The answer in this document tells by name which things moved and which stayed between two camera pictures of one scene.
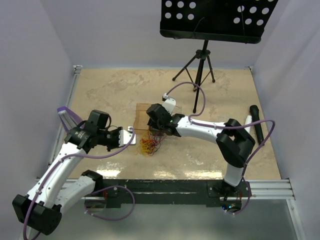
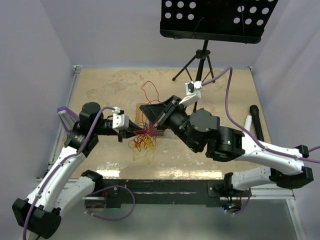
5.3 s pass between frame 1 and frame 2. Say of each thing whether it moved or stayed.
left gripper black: moved
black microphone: stayed
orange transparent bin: stayed
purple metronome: stayed
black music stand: stayed
